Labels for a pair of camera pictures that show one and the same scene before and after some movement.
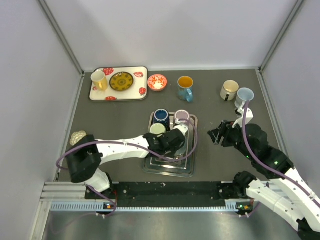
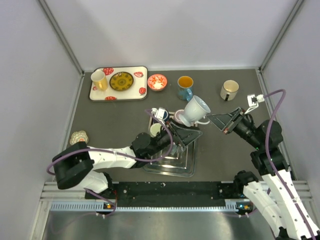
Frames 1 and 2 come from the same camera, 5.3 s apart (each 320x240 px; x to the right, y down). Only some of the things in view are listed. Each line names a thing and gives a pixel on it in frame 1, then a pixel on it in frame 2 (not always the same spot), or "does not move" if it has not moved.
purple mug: (182, 114) does not move
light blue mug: (243, 94) -> (195, 112)
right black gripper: (224, 129) -> (221, 120)
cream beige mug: (229, 90) does not move
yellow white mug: (99, 79) does not move
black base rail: (197, 194) does not move
